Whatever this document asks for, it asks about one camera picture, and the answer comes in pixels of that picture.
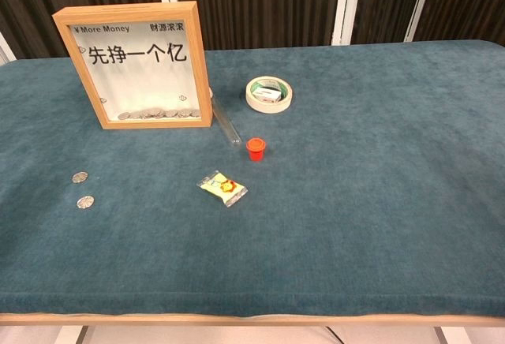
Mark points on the small white green box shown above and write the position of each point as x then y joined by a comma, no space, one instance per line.
268,94

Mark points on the wooden table edge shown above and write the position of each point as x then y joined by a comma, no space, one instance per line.
236,320

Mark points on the small red plastic cap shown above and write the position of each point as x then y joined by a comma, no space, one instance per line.
256,150

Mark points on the teal velvet table cloth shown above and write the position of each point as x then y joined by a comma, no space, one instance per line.
355,202

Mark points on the clear glass test tube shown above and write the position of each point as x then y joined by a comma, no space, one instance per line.
227,123

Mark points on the lion print candy packet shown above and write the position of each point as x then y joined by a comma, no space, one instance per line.
223,188

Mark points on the wooden coin box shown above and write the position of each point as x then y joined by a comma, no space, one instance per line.
197,64

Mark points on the silver coin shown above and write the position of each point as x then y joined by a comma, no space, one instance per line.
85,202
79,177

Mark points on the beige masking tape roll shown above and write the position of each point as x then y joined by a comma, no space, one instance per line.
252,102

